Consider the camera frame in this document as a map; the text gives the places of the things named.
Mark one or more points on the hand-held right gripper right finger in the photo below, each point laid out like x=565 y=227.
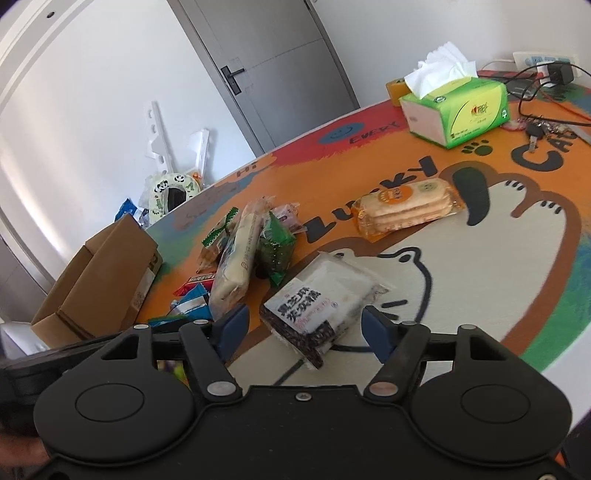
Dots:
x=378 y=334

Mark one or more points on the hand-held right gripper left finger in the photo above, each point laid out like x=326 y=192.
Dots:
x=233 y=330

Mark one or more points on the blue snack packet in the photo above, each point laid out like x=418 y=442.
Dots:
x=196 y=302

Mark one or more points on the red snack packet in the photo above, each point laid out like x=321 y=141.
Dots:
x=198 y=279

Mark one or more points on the long white bread packet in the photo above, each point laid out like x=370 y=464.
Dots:
x=235 y=263

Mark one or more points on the black and white cake packet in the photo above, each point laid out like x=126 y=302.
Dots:
x=323 y=295

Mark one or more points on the teal snack packet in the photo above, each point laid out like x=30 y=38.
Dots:
x=164 y=320

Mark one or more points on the dark green snack packet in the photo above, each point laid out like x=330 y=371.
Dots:
x=274 y=251

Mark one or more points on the green and clear snack packet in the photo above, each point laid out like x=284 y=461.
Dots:
x=214 y=235

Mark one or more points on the small clear snack packet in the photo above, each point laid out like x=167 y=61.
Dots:
x=288 y=217

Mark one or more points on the rice cracker packet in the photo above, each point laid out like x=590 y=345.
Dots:
x=406 y=207

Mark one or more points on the brown cardboard box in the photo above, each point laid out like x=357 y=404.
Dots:
x=106 y=277

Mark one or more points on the person's left hand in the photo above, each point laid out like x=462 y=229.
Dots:
x=18 y=450

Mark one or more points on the grey wardrobe door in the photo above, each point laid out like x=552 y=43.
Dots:
x=21 y=281

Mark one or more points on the colourful printed mat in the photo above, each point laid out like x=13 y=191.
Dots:
x=508 y=277

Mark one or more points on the blue bag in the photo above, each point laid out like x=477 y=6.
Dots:
x=125 y=210

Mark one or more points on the tall white foam piece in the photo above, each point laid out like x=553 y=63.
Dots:
x=157 y=138

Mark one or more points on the green tissue box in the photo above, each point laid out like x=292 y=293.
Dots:
x=471 y=110

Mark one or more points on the yellow tape roll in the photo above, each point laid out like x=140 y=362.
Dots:
x=395 y=92

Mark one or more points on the bunch of keys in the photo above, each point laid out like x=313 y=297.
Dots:
x=534 y=134

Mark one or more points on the white power strip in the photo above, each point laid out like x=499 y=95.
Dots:
x=524 y=60

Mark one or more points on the black charger adapter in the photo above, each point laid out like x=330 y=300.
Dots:
x=561 y=74

